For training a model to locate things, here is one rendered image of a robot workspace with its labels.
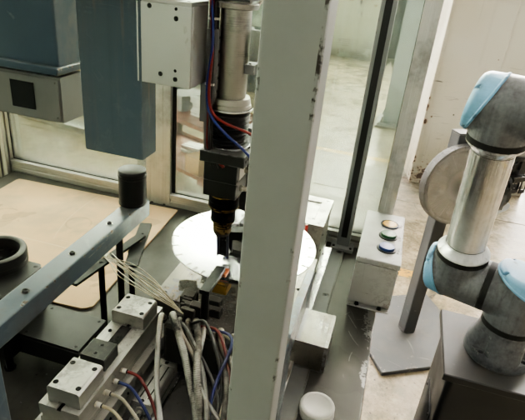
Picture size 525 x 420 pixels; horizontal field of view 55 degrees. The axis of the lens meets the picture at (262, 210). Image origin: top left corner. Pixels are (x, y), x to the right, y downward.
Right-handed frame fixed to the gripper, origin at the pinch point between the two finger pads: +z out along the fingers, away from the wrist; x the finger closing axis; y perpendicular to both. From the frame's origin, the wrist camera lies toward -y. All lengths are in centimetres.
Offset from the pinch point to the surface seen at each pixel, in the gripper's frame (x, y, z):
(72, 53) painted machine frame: 7, -112, -44
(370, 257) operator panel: -8.2, -47.4, 1.4
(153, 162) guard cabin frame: 62, -85, 2
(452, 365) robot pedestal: -33, -39, 16
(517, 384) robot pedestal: -43, -28, 16
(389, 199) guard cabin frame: 13.0, -26.8, -2.1
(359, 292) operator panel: -8, -48, 12
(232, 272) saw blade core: -12, -86, -4
